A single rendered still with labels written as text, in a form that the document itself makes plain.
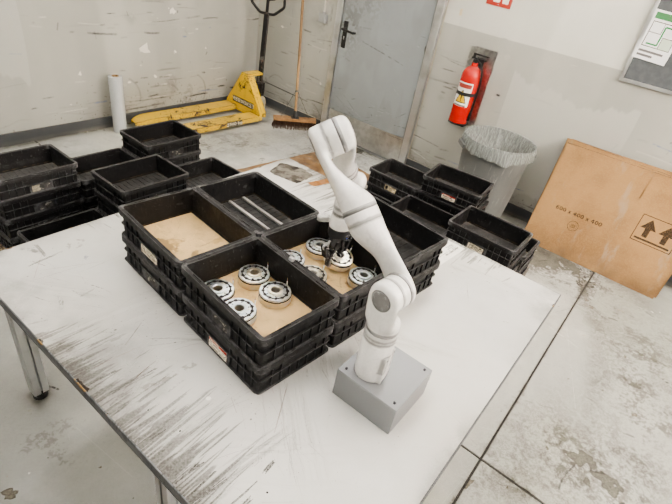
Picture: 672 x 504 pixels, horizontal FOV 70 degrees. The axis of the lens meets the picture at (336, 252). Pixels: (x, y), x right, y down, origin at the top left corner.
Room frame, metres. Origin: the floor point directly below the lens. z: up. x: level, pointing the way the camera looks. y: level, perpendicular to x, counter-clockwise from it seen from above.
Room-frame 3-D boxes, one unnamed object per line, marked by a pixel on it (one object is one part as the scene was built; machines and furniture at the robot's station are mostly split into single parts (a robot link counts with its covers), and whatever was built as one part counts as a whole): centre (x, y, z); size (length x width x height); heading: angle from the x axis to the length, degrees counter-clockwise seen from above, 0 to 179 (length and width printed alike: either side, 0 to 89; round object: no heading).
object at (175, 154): (2.79, 1.22, 0.37); 0.40 x 0.30 x 0.45; 148
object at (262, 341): (1.11, 0.20, 0.92); 0.40 x 0.30 x 0.02; 52
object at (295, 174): (2.35, 0.32, 0.71); 0.22 x 0.19 x 0.01; 58
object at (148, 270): (1.35, 0.52, 0.76); 0.40 x 0.30 x 0.12; 52
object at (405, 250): (1.58, -0.17, 0.87); 0.40 x 0.30 x 0.11; 52
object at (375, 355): (0.96, -0.16, 0.89); 0.09 x 0.09 x 0.17; 66
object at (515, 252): (2.38, -0.83, 0.37); 0.40 x 0.30 x 0.45; 57
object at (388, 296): (0.96, -0.16, 1.05); 0.09 x 0.09 x 0.17; 52
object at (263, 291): (1.16, 0.16, 0.86); 0.10 x 0.10 x 0.01
